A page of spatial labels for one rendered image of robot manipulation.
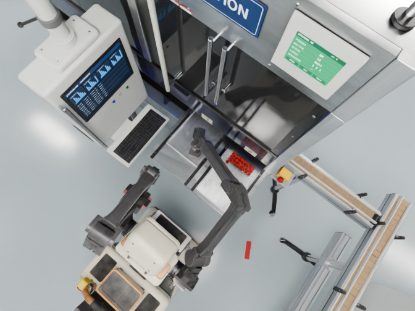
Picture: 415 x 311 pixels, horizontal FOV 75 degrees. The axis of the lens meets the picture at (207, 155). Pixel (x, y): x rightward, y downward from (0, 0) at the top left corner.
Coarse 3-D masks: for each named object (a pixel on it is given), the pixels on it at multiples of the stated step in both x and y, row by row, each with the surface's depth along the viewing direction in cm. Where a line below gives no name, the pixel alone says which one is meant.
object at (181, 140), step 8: (192, 112) 182; (192, 120) 184; (200, 120) 184; (184, 128) 182; (192, 128) 182; (208, 128) 183; (216, 128) 183; (176, 136) 180; (184, 136) 181; (192, 136) 181; (208, 136) 182; (216, 136) 182; (168, 144) 178; (176, 144) 179; (184, 144) 179; (184, 152) 178; (192, 160) 177; (200, 160) 177
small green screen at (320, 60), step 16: (304, 16) 66; (288, 32) 72; (304, 32) 69; (320, 32) 66; (288, 48) 77; (304, 48) 73; (320, 48) 70; (336, 48) 66; (352, 48) 64; (288, 64) 82; (304, 64) 77; (320, 64) 74; (336, 64) 70; (352, 64) 67; (304, 80) 83; (320, 80) 78; (336, 80) 75
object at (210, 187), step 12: (228, 156) 179; (228, 168) 176; (204, 180) 174; (216, 180) 174; (240, 180) 175; (252, 180) 175; (204, 192) 172; (216, 192) 172; (216, 204) 167; (228, 204) 171
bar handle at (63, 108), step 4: (60, 108) 123; (64, 108) 119; (64, 112) 121; (68, 112) 122; (68, 116) 125; (72, 116) 126; (76, 120) 130; (80, 120) 135; (80, 124) 135; (84, 124) 139; (84, 128) 141; (88, 128) 144; (88, 132) 146; (92, 132) 150; (92, 136) 153; (96, 136) 156; (96, 140) 160; (100, 140) 162; (104, 144) 170
